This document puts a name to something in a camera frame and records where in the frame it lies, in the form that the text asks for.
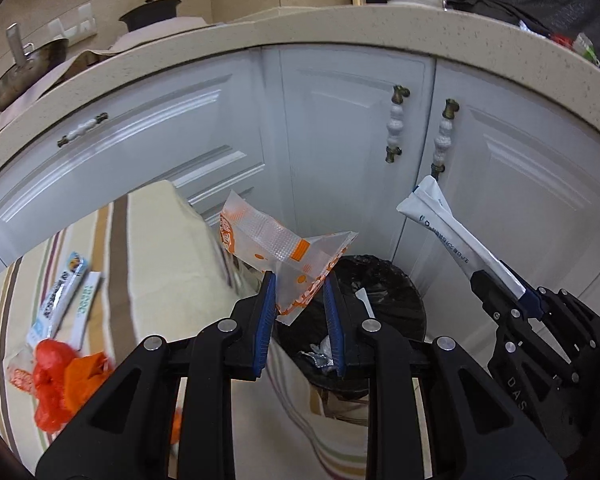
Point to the black lidded pot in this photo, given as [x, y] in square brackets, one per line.
[150, 12]

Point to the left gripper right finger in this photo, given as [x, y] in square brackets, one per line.
[434, 412]

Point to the blue white toothpaste tube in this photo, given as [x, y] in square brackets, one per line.
[55, 305]

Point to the red plastic bag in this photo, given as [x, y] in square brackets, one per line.
[57, 400]

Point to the clear orange printed wrapper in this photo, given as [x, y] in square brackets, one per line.
[301, 265]

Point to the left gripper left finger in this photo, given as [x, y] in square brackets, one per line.
[124, 431]

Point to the cabinet door handle left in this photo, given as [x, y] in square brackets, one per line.
[395, 124]

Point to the cabinet door handle right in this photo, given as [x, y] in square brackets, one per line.
[443, 141]

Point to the beige stove cover cloth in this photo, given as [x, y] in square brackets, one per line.
[90, 57]

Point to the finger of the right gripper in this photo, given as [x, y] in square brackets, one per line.
[530, 300]
[495, 301]

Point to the cabinet door handle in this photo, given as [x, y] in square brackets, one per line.
[443, 141]
[395, 124]

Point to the orange plastic bag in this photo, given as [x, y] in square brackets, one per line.
[83, 376]

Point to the drawer handle centre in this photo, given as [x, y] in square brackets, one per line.
[81, 129]

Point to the white squeezed tube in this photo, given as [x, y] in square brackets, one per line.
[428, 207]

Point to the white tissue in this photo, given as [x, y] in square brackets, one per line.
[325, 349]

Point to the silver foil wrapper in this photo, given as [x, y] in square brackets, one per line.
[320, 360]

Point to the steel wok pan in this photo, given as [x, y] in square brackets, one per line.
[29, 68]

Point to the green white small tube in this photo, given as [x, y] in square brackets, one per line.
[86, 300]

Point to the striped tablecloth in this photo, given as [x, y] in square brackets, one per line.
[164, 272]

